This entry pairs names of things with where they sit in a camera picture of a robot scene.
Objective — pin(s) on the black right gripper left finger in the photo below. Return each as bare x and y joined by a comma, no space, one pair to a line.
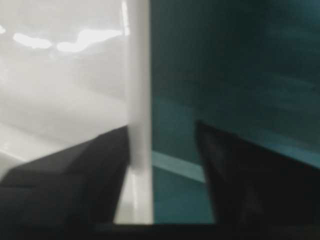
67,193

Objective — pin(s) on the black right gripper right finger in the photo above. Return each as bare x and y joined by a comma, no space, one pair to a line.
257,189

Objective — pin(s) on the white plastic case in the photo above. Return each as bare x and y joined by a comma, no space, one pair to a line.
71,70

